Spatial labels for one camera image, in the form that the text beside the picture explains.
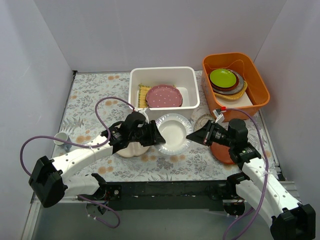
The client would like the cream divided plate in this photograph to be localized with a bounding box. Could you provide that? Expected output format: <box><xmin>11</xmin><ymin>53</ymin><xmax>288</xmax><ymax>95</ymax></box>
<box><xmin>117</xmin><ymin>142</ymin><xmax>150</xmax><ymax>158</ymax></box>

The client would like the speckled beige plate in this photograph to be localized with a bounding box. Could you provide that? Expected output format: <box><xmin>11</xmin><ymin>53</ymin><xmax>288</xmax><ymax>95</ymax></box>
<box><xmin>193</xmin><ymin>114</ymin><xmax>214</xmax><ymax>132</ymax></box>

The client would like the white small cup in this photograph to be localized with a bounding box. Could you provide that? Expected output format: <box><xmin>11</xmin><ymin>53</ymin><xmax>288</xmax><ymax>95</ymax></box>
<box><xmin>53</xmin><ymin>132</ymin><xmax>72</xmax><ymax>153</ymax></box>

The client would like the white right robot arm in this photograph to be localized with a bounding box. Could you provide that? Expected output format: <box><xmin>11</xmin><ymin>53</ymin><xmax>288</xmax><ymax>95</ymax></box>
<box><xmin>186</xmin><ymin>119</ymin><xmax>316</xmax><ymax>240</ymax></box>

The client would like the brown plate under green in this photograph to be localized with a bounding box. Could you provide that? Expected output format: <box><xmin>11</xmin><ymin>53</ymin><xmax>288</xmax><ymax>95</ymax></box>
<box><xmin>209</xmin><ymin>74</ymin><xmax>232</xmax><ymax>89</ymax></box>

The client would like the woven yellow basket tray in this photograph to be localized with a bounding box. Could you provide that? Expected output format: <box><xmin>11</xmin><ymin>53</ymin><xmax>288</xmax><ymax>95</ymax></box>
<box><xmin>213</xmin><ymin>81</ymin><xmax>248</xmax><ymax>101</ymax></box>

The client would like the pink polka dot plate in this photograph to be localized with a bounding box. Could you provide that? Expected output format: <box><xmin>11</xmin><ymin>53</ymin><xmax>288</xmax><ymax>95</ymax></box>
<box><xmin>146</xmin><ymin>84</ymin><xmax>183</xmax><ymax>108</ymax></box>

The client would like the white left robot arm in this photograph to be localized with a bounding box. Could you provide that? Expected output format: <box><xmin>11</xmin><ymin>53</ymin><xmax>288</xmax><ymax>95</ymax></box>
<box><xmin>28</xmin><ymin>111</ymin><xmax>166</xmax><ymax>208</ymax></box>

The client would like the white plastic bin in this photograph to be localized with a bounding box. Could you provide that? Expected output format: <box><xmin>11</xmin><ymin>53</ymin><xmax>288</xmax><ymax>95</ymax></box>
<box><xmin>128</xmin><ymin>66</ymin><xmax>200</xmax><ymax>120</ymax></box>

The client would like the red brown plate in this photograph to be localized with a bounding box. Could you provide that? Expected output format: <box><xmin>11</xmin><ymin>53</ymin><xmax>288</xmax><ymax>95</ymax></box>
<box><xmin>210</xmin><ymin>142</ymin><xmax>235</xmax><ymax>165</ymax></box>

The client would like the pale blue rimmed plate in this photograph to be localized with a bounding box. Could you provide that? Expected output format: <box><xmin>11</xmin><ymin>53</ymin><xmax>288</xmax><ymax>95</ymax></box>
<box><xmin>155</xmin><ymin>113</ymin><xmax>193</xmax><ymax>156</ymax></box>

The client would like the white board in bin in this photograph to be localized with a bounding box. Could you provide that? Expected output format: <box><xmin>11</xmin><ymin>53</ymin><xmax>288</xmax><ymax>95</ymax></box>
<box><xmin>216</xmin><ymin>92</ymin><xmax>253</xmax><ymax>108</ymax></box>

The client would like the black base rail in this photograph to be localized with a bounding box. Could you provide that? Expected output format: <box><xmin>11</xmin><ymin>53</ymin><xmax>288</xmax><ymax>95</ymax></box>
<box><xmin>99</xmin><ymin>181</ymin><xmax>251</xmax><ymax>211</ymax></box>

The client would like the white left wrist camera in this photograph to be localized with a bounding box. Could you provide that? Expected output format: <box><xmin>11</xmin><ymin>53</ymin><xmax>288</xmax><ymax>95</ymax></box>
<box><xmin>137</xmin><ymin>107</ymin><xmax>150</xmax><ymax>123</ymax></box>

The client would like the grey round plate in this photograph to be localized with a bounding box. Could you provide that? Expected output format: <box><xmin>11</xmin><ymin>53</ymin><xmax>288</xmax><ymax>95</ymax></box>
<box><xmin>212</xmin><ymin>71</ymin><xmax>245</xmax><ymax>95</ymax></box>

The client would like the yellow bamboo mat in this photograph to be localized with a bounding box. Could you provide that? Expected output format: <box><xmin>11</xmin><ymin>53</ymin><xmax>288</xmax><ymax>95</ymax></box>
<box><xmin>137</xmin><ymin>84</ymin><xmax>152</xmax><ymax>108</ymax></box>

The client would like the orange plastic bin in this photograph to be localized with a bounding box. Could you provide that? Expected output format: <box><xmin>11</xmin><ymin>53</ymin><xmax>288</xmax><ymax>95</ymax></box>
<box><xmin>201</xmin><ymin>52</ymin><xmax>270</xmax><ymax>116</ymax></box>

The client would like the floral table mat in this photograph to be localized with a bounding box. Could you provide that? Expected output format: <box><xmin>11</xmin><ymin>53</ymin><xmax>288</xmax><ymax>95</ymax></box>
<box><xmin>47</xmin><ymin>70</ymin><xmax>278</xmax><ymax>183</ymax></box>

